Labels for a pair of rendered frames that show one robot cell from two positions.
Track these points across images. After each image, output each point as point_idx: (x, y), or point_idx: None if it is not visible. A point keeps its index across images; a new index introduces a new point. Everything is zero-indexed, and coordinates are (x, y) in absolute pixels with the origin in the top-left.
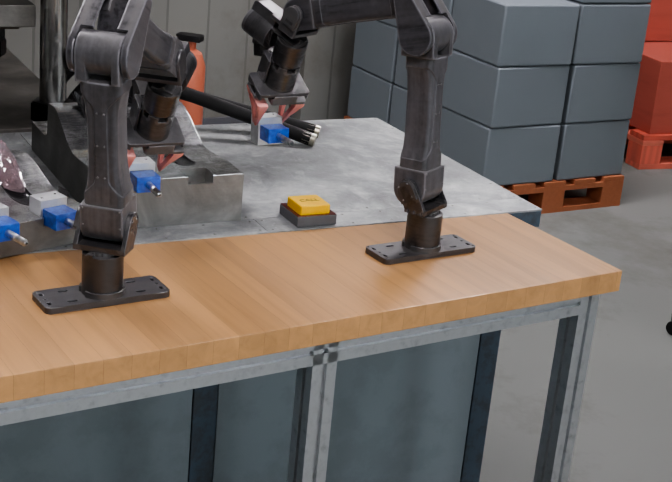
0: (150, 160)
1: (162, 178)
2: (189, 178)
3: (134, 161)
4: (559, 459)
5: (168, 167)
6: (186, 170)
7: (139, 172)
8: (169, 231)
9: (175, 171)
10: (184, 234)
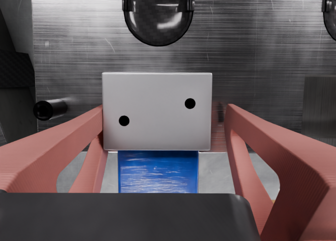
0: (200, 125)
1: (221, 153)
2: (324, 76)
3: (136, 126)
4: None
5: (281, 51)
6: (329, 74)
7: (143, 165)
8: (207, 156)
9: (286, 96)
10: (228, 177)
